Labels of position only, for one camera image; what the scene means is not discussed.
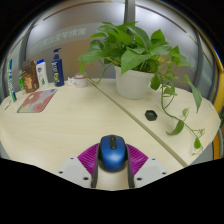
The pastel floral print mouse pad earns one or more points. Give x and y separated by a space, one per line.
37 100

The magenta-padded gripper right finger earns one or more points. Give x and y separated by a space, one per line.
148 170

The white and green tall tube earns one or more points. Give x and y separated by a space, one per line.
11 81

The small round white tin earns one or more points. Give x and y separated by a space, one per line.
81 81

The white bottle with blue cap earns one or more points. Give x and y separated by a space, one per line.
42 75

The clear bottle with green label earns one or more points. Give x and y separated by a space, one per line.
21 82

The brown cardboard carton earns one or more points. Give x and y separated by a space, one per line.
30 78

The crumpled white tissue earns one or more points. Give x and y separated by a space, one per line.
71 81

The black hexagonal desk cap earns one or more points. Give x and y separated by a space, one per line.
151 115

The blue and black computer mouse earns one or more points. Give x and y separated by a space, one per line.
112 155

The small white packet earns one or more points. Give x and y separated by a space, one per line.
7 105

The dark blue pump bottle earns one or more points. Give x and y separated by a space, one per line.
57 71

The green plant in white pot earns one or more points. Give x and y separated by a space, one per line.
131 83

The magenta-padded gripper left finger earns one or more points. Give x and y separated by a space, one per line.
75 170

